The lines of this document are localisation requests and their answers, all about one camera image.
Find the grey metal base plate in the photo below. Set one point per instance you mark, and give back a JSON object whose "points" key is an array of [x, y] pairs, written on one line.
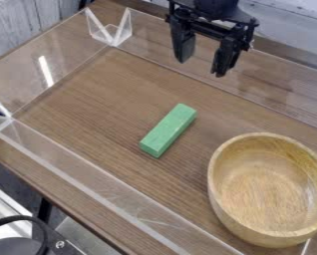
{"points": [[53, 244]]}

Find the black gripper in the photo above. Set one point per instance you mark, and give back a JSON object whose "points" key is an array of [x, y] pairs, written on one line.
{"points": [[216, 19]]}

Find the green rectangular block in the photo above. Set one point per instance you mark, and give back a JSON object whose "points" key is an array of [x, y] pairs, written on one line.
{"points": [[171, 127]]}

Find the clear acrylic barrier wall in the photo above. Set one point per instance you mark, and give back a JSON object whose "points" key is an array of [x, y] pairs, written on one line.
{"points": [[80, 101]]}

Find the black table leg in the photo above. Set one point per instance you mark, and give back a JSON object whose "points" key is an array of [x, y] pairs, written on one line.
{"points": [[45, 210]]}

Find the clear acrylic corner bracket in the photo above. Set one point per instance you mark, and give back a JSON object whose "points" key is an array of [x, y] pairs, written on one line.
{"points": [[110, 34]]}

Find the brown wooden bowl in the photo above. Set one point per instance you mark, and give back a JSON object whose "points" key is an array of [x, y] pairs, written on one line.
{"points": [[263, 189]]}

